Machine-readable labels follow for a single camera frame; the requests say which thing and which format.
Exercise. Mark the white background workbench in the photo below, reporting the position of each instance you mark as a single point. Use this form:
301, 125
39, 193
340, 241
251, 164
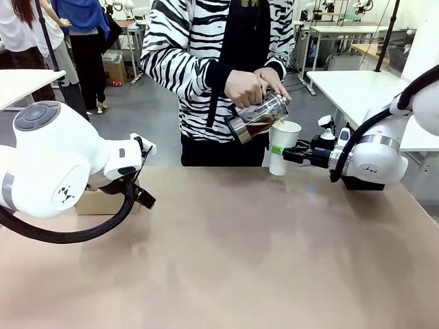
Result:
343, 31

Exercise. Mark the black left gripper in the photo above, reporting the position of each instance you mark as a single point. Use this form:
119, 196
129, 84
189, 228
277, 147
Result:
144, 198

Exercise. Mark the person in zebra striped sweater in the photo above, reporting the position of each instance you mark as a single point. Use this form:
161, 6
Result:
247, 34

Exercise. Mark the brown cardboard box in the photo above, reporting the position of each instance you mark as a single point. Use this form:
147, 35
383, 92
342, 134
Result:
115, 72

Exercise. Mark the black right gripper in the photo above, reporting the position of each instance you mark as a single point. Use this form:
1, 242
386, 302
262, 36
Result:
320, 157

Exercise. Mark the person's left hand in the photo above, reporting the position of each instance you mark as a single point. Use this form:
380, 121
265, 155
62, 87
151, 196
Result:
272, 80

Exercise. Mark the white background desk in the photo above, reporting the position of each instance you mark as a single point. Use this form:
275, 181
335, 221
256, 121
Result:
132, 31

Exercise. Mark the person's left forearm zebra sleeve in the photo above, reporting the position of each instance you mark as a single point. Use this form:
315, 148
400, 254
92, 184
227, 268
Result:
279, 55

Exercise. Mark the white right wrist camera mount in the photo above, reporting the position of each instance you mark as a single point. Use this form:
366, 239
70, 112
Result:
343, 135

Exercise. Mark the brown cardboard cup carrier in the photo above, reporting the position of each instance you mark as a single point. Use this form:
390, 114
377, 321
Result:
99, 204

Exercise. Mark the wooden top table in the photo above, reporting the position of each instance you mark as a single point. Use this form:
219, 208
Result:
372, 51

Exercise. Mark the person's right forearm zebra sleeve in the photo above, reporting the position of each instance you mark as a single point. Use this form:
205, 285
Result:
178, 65

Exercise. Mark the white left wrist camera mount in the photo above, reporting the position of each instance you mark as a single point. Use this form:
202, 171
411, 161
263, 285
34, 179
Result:
145, 147

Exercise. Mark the glass pitcher with dark drink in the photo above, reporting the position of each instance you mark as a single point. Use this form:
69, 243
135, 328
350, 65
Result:
255, 120

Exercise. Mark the white paper cup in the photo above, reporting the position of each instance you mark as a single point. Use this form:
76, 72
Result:
287, 135

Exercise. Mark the long haired person white top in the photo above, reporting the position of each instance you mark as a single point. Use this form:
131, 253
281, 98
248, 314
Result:
17, 31

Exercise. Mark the black stand pole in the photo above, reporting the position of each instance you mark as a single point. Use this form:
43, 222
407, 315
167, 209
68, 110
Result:
48, 37
387, 34

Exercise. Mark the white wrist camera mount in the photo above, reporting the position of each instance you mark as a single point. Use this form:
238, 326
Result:
343, 135
145, 147

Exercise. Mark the person in blue top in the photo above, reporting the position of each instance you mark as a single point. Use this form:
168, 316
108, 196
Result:
85, 41

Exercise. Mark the white side table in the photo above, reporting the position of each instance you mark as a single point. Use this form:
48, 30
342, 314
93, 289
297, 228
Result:
24, 85

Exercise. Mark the person's right hand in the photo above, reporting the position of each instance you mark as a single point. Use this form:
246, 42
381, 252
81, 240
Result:
243, 89

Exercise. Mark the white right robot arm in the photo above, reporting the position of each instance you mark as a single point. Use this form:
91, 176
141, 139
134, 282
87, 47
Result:
377, 154

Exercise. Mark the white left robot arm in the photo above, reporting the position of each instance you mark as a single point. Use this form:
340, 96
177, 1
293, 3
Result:
51, 154

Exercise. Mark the large white table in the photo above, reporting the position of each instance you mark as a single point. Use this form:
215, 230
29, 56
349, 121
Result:
356, 89

